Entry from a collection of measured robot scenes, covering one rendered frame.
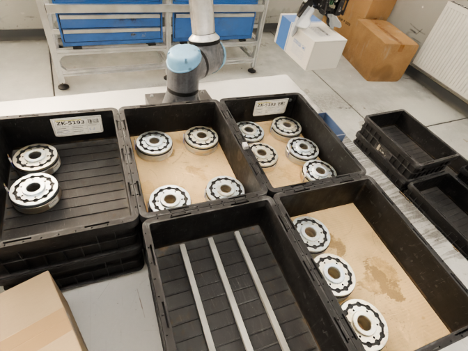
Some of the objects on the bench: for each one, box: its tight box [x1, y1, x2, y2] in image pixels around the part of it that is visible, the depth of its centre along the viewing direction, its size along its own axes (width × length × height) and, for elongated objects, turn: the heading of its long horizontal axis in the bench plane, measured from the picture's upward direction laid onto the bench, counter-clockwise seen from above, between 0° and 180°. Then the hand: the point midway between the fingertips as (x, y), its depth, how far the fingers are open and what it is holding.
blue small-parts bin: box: [318, 112, 346, 141], centre depth 127 cm, size 20×15×7 cm
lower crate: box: [0, 224, 144, 290], centre depth 84 cm, size 40×30×12 cm
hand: (310, 35), depth 99 cm, fingers closed on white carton, 14 cm apart
